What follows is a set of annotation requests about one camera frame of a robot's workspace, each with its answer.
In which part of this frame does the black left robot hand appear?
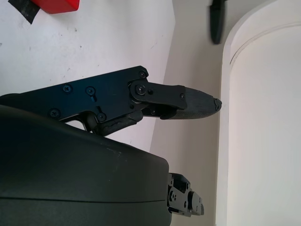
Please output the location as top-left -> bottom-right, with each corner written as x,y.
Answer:
207,0 -> 228,45

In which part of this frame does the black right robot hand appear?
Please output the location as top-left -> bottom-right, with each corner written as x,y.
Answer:
0,65 -> 223,226

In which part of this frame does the red cube block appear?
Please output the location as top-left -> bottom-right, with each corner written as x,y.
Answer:
31,0 -> 80,15

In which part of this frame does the black tape strip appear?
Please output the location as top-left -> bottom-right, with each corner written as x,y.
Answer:
8,0 -> 44,24

